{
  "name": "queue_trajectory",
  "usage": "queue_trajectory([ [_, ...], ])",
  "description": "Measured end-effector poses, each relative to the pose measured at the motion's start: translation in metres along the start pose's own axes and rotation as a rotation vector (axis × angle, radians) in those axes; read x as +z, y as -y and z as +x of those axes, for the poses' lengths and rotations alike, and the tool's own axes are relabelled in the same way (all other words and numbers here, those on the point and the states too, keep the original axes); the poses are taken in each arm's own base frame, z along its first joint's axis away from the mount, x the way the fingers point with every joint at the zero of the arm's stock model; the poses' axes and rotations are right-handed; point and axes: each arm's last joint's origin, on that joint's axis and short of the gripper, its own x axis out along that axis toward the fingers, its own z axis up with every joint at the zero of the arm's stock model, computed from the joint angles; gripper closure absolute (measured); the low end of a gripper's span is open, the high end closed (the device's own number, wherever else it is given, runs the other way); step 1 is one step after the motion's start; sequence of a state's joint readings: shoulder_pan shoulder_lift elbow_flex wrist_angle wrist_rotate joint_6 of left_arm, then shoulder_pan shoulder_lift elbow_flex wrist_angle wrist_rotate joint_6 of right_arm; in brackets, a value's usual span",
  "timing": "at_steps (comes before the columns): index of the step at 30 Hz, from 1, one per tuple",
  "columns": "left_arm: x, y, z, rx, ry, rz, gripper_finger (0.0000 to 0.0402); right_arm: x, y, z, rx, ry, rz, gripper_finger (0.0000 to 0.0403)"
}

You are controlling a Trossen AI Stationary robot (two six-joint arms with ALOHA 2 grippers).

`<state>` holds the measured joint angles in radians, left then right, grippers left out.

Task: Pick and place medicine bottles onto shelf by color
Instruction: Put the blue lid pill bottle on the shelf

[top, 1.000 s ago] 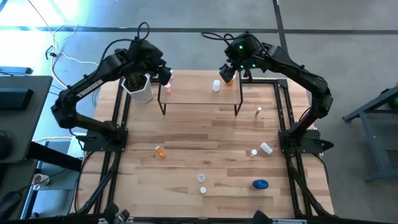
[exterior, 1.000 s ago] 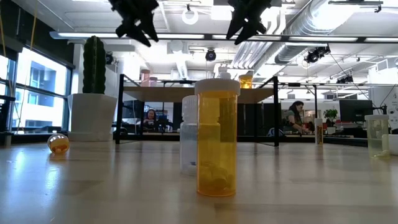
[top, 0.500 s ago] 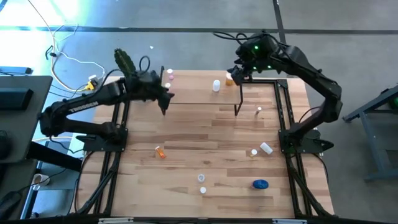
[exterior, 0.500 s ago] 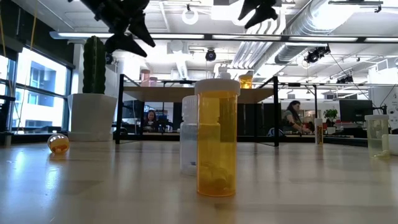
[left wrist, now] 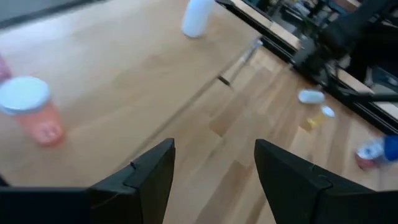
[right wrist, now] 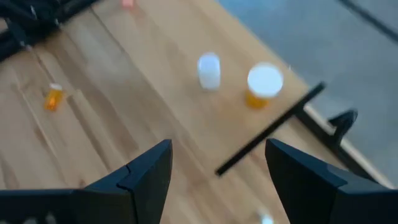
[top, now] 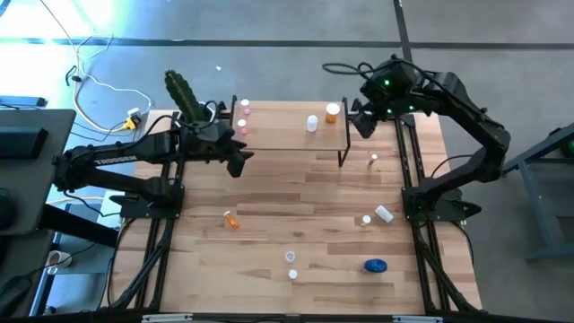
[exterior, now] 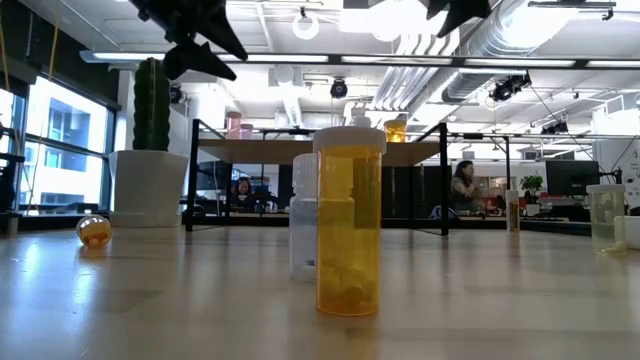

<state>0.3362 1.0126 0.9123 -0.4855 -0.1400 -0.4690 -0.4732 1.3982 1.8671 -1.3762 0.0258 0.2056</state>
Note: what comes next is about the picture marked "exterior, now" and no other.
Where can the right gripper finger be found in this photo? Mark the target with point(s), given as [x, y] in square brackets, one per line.
[467, 10]
[436, 6]

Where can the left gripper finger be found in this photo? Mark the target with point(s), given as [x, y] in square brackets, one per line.
[192, 59]
[195, 20]

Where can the salmon pink pill bottle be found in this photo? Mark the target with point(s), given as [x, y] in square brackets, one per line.
[234, 126]

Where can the purple pink pill bottle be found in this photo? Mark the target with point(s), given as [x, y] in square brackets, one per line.
[246, 132]

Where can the large amber pill bottle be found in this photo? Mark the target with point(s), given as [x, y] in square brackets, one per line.
[395, 132]

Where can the translucent white pill bottle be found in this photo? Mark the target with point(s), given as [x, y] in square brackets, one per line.
[361, 120]

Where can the orange pill bottle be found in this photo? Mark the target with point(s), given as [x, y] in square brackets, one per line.
[94, 231]

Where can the white tube yellow label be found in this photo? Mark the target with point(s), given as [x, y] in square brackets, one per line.
[512, 212]

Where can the amber pill bottle white cap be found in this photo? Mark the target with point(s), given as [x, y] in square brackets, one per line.
[350, 225]

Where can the pale yellow pill bottle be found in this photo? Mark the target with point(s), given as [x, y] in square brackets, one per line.
[606, 220]

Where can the opaque white pill bottle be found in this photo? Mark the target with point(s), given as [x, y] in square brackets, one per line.
[631, 232]

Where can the wooden shelf black metal legs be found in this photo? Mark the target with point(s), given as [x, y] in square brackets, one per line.
[260, 151]

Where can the black ceiling spotlight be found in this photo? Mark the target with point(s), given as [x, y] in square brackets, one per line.
[555, 128]
[339, 89]
[510, 89]
[175, 94]

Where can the green cactus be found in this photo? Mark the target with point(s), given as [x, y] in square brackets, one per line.
[151, 105]

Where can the long ceiling light bar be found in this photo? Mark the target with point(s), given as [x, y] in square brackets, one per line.
[275, 58]

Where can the black ceiling track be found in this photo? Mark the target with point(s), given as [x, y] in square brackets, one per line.
[570, 4]

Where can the person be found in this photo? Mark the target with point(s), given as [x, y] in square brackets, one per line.
[243, 192]
[465, 190]

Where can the green potted plant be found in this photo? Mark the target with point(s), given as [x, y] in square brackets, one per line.
[531, 184]

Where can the black computer monitor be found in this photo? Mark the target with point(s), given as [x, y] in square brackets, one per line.
[572, 177]

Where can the blue white round object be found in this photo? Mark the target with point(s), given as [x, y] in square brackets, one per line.
[444, 213]

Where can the silver ventilation duct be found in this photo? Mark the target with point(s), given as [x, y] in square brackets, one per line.
[480, 75]

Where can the black aluminium table frame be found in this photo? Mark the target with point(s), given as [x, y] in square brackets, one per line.
[475, 223]

